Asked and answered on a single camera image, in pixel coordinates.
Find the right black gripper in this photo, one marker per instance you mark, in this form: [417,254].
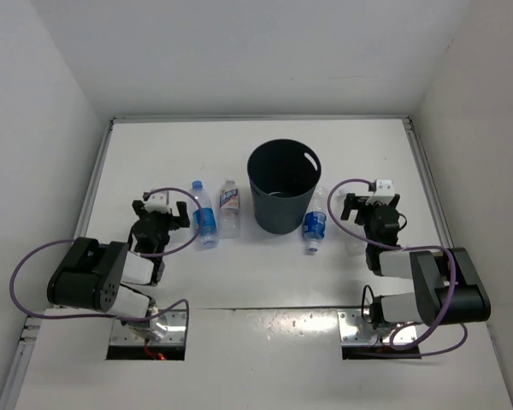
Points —
[349,205]

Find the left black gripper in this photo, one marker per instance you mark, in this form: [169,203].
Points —
[181,207]

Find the clear unlabelled plastic bottle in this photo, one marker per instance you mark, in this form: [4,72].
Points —
[354,246]

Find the blue label bottle white cap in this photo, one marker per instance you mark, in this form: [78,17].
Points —
[315,220]

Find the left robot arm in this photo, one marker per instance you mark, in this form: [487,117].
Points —
[101,277]

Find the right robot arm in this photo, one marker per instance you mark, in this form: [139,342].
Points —
[441,279]

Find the dark grey plastic bin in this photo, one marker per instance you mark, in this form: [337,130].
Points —
[283,175]

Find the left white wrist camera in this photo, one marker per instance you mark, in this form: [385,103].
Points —
[157,202]

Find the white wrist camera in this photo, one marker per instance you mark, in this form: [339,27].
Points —
[382,192]
[157,202]

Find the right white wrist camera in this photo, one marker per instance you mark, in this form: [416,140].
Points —
[382,192]

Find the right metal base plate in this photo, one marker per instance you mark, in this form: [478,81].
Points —
[356,332]

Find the metal base plate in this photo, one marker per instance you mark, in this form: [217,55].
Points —
[356,332]
[167,330]

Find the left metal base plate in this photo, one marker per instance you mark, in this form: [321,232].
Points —
[167,330]

